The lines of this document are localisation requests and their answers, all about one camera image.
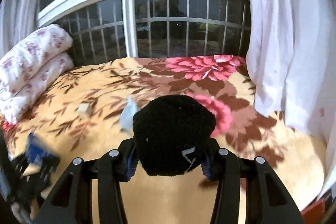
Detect blue white milk carton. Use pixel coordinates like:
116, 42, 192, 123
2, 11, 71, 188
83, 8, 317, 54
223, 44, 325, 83
25, 132, 60, 172

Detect black sock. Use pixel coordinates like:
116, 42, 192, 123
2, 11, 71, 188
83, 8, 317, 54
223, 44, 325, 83
133, 95, 216, 176

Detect grey rabbit figurine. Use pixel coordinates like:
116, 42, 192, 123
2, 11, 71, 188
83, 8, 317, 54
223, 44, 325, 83
120, 97, 140, 137

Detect yellow floral bed blanket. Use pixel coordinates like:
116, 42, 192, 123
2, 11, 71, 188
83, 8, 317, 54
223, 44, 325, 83
0, 54, 329, 224

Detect small beige box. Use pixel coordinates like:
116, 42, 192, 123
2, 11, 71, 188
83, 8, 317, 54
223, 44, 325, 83
76, 102, 93, 119

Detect folded floral quilt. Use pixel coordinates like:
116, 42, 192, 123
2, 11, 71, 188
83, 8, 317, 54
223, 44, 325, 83
1, 24, 74, 124

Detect white right curtain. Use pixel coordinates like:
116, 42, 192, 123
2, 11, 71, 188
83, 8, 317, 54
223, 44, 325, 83
247, 0, 335, 193

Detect white curtain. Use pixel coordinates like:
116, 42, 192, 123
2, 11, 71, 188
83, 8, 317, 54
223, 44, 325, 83
247, 0, 335, 193
1, 0, 38, 56

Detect white barred window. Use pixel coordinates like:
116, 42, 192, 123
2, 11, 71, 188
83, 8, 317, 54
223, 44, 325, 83
38, 0, 251, 66

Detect white left curtain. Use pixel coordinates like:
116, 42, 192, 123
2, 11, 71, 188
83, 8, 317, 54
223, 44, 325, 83
1, 0, 38, 56

